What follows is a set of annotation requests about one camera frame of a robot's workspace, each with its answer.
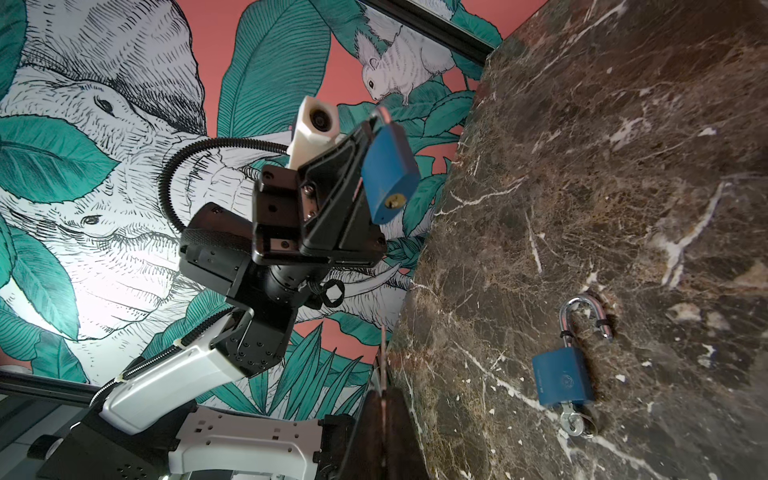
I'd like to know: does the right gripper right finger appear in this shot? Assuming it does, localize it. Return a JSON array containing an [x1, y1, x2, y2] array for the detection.
[[383, 387, 429, 480]]

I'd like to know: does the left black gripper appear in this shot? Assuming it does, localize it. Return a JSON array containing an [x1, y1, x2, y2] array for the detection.
[[179, 120, 384, 336]]

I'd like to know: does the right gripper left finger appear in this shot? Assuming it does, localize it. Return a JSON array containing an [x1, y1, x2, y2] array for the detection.
[[338, 390, 384, 480]]

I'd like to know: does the blue padlock front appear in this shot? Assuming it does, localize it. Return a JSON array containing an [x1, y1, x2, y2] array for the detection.
[[361, 107, 420, 225]]

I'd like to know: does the blue padlock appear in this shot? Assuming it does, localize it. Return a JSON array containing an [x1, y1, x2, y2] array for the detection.
[[361, 107, 420, 225], [532, 294, 614, 437]]

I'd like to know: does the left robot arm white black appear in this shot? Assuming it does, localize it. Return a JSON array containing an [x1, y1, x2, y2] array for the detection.
[[28, 108, 419, 479]]

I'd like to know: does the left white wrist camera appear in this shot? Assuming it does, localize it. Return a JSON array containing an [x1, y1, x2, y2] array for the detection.
[[287, 96, 341, 170]]

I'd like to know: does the left black frame post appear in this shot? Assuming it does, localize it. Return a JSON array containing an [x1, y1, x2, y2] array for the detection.
[[361, 0, 494, 66]]

